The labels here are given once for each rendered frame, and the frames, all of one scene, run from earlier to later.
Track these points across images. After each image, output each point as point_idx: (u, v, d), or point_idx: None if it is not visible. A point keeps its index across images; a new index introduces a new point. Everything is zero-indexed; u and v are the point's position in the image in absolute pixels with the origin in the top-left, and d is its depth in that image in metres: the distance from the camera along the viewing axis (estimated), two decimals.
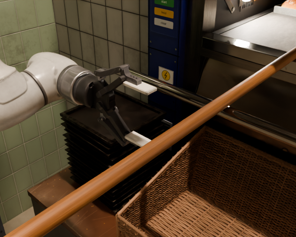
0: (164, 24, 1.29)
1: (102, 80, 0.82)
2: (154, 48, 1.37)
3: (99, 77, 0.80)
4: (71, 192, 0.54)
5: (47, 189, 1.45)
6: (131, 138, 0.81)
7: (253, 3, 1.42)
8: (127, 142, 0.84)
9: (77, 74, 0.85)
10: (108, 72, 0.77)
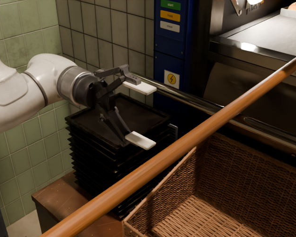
0: (170, 27, 1.27)
1: (102, 81, 0.82)
2: (160, 52, 1.36)
3: (98, 78, 0.80)
4: (83, 205, 0.53)
5: (51, 193, 1.43)
6: (132, 138, 0.81)
7: (259, 6, 1.41)
8: (128, 143, 0.84)
9: (77, 75, 0.85)
10: (107, 72, 0.77)
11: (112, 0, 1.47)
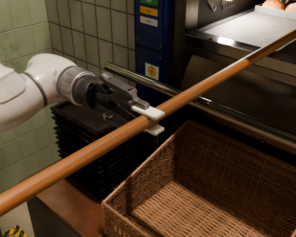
0: (149, 22, 1.35)
1: (104, 83, 0.82)
2: (141, 45, 1.44)
3: (102, 83, 0.80)
4: (41, 171, 0.59)
5: None
6: None
7: (235, 3, 1.49)
8: None
9: (77, 75, 0.85)
10: (114, 87, 0.77)
11: None
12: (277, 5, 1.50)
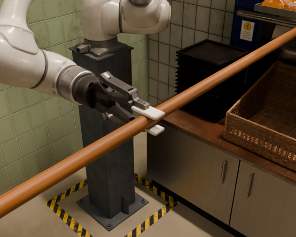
0: None
1: (104, 82, 0.81)
2: (240, 7, 1.93)
3: (102, 82, 0.80)
4: (41, 172, 0.59)
5: None
6: None
7: None
8: None
9: (77, 75, 0.84)
10: (114, 86, 0.77)
11: None
12: (276, 4, 1.50)
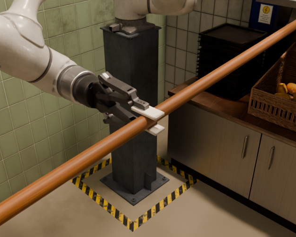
0: None
1: (103, 83, 0.81)
2: None
3: (102, 83, 0.80)
4: (42, 176, 0.60)
5: (181, 90, 2.11)
6: None
7: None
8: None
9: (76, 75, 0.84)
10: (113, 87, 0.77)
11: None
12: (275, 102, 1.95)
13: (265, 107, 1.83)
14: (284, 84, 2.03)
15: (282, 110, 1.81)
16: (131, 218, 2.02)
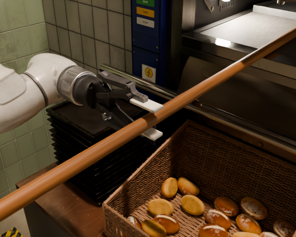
0: (146, 23, 1.34)
1: (103, 82, 0.82)
2: (137, 47, 1.42)
3: (102, 81, 0.80)
4: (42, 174, 0.60)
5: None
6: None
7: (233, 3, 1.47)
8: None
9: (77, 75, 0.85)
10: (113, 82, 0.77)
11: None
12: None
13: None
14: (174, 179, 1.42)
15: (149, 236, 1.20)
16: None
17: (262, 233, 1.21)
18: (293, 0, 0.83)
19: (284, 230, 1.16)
